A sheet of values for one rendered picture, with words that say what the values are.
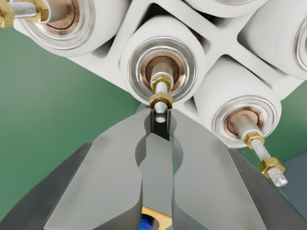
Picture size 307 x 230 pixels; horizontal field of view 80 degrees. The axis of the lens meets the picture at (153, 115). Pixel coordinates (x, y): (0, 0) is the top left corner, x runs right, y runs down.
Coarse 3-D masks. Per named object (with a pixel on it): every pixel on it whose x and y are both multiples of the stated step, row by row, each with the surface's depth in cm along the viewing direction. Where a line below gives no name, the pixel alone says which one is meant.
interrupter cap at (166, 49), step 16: (144, 48) 18; (160, 48) 18; (176, 48) 18; (128, 64) 19; (144, 64) 19; (176, 64) 19; (192, 64) 19; (128, 80) 20; (144, 80) 20; (176, 80) 20; (192, 80) 20; (144, 96) 21; (176, 96) 21
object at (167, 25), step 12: (144, 24) 23; (156, 24) 18; (168, 24) 18; (180, 24) 21; (132, 36) 19; (144, 36) 18; (180, 36) 18; (192, 36) 18; (132, 48) 19; (192, 48) 19; (120, 60) 20; (204, 60) 20; (204, 72) 20
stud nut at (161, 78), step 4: (160, 76) 16; (164, 76) 17; (152, 80) 17; (156, 80) 16; (160, 80) 16; (164, 80) 16; (168, 80) 16; (152, 84) 17; (156, 84) 17; (168, 84) 17; (168, 88) 17; (168, 92) 17
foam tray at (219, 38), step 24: (144, 0) 23; (168, 0) 22; (192, 24) 24; (216, 24) 27; (240, 24) 23; (96, 48) 29; (120, 48) 26; (216, 48) 25; (240, 48) 25; (96, 72) 28; (120, 72) 28; (264, 72) 26; (192, 96) 37
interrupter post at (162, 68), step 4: (160, 64) 19; (164, 64) 19; (156, 68) 18; (160, 68) 18; (164, 68) 18; (168, 68) 18; (152, 72) 19; (156, 72) 17; (160, 72) 17; (164, 72) 17; (168, 72) 17; (152, 76) 17; (156, 76) 17; (168, 76) 17; (172, 76) 18; (172, 80) 17; (172, 84) 17; (152, 88) 18
